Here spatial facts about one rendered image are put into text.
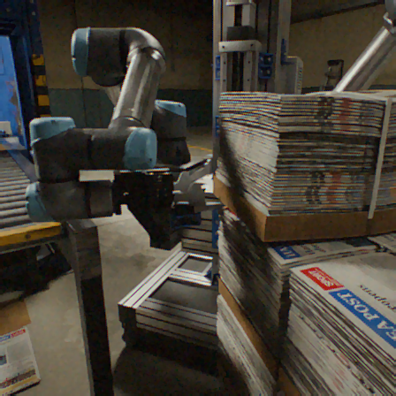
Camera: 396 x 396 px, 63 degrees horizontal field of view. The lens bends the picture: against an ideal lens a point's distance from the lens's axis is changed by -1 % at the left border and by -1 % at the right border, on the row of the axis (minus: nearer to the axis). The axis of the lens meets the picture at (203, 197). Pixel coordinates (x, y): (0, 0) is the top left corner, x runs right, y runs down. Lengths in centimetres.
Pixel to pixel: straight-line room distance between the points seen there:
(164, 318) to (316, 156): 103
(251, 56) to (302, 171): 78
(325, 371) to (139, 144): 44
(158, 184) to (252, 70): 73
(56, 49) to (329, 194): 943
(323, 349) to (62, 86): 949
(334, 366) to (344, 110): 35
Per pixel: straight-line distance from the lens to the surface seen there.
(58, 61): 976
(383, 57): 118
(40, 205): 65
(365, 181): 60
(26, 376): 162
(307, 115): 51
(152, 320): 144
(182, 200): 65
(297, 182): 52
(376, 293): 47
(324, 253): 55
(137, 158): 58
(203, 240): 131
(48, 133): 62
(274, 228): 52
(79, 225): 75
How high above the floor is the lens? 106
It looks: 17 degrees down
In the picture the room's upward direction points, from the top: straight up
